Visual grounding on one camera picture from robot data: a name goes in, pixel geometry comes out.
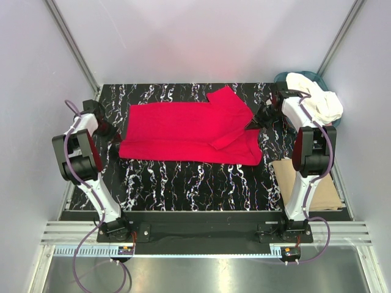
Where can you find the left frame post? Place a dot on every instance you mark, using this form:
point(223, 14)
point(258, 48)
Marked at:
point(72, 45)

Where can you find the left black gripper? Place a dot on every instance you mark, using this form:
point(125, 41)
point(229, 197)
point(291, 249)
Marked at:
point(113, 130)

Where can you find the teal laundry basket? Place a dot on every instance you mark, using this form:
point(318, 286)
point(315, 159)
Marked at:
point(305, 79)

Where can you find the folded beige t shirt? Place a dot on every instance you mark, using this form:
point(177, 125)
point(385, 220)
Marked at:
point(325, 197)

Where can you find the red t shirt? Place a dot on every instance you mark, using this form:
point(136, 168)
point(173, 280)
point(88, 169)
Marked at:
point(214, 131)

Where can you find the connector board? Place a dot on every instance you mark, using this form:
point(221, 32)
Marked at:
point(126, 250)
point(291, 253)

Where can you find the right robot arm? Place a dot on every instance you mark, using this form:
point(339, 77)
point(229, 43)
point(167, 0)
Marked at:
point(313, 158)

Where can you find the white t shirt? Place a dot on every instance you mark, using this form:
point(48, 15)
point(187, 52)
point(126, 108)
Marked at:
point(317, 97)

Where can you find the right connector board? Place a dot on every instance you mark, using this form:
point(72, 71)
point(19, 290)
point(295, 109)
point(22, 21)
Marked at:
point(291, 253)

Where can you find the slotted cable duct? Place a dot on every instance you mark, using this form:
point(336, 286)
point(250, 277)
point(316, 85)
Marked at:
point(146, 251)

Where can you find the right frame post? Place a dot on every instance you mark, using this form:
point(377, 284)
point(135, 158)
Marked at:
point(345, 27)

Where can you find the aluminium front rail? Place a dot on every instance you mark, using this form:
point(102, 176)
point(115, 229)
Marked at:
point(342, 233)

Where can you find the frame post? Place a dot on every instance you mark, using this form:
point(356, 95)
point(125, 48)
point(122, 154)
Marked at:
point(72, 45)
point(345, 27)

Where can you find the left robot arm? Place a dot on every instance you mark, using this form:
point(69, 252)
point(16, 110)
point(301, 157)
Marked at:
point(80, 163)

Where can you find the left connector board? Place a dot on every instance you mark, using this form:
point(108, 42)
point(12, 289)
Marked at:
point(126, 250)

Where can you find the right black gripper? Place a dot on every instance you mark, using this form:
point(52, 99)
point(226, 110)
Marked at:
point(257, 122)

